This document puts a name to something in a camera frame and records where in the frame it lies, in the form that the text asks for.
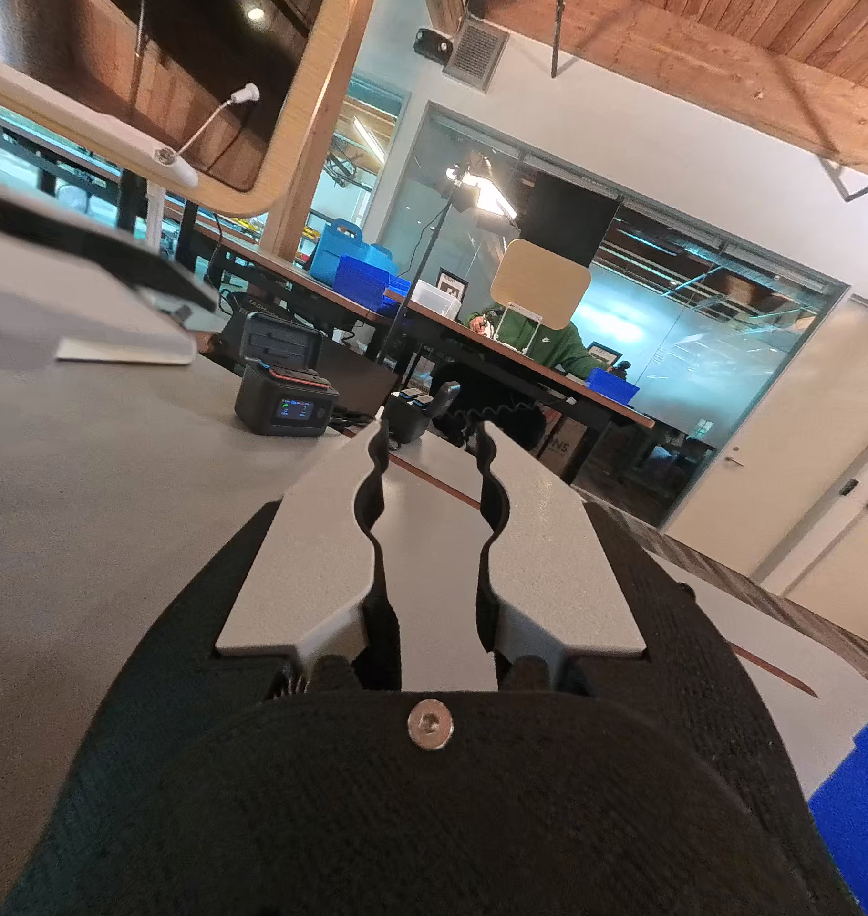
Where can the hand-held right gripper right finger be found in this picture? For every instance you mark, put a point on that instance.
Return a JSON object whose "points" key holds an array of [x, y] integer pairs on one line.
{"points": [[563, 572]]}

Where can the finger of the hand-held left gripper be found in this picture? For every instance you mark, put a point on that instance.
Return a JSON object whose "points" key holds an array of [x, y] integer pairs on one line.
{"points": [[48, 300]]}

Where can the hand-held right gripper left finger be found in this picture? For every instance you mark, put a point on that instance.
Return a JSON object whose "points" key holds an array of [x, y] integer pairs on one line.
{"points": [[305, 572]]}

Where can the blue plastic bin with tag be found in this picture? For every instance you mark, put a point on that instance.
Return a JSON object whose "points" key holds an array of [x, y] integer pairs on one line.
{"points": [[856, 823]]}

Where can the cardboard box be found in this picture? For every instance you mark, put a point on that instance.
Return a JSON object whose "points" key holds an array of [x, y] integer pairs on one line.
{"points": [[563, 447]]}

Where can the black battery charger case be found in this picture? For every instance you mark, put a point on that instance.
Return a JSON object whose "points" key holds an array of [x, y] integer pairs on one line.
{"points": [[409, 422], [284, 411]]}

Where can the black wavy-back chair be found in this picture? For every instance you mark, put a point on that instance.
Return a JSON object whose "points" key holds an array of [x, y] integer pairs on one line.
{"points": [[491, 422]]}

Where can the long wooden-edged desk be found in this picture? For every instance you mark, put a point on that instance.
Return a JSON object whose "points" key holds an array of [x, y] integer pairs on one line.
{"points": [[634, 416]]}

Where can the white mirror stand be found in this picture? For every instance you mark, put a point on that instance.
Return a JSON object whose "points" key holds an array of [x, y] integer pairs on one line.
{"points": [[83, 118]]}

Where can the dark blue storage bin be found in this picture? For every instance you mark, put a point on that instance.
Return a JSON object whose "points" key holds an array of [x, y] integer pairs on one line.
{"points": [[613, 386], [398, 297], [366, 283]]}

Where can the small framed marker sign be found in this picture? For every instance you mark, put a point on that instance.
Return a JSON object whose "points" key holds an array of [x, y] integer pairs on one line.
{"points": [[606, 354], [453, 286]]}

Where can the light blue tote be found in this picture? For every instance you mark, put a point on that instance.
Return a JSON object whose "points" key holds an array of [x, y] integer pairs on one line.
{"points": [[334, 250]]}

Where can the clear plastic box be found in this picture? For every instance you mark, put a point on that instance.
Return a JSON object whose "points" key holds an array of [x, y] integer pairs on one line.
{"points": [[434, 300]]}

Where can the black square panel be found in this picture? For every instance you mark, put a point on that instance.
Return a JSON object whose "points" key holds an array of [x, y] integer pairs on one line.
{"points": [[570, 215]]}

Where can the studio light on stand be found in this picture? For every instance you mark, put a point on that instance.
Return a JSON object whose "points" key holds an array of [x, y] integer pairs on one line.
{"points": [[470, 190]]}

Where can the metal ceiling rod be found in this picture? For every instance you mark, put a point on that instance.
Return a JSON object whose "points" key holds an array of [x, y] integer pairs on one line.
{"points": [[558, 36]]}

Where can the plain wooden post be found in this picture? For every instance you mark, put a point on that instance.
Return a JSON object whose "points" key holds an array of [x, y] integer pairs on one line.
{"points": [[312, 179]]}

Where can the wall vent grille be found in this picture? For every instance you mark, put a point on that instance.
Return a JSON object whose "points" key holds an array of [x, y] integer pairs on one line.
{"points": [[477, 54]]}

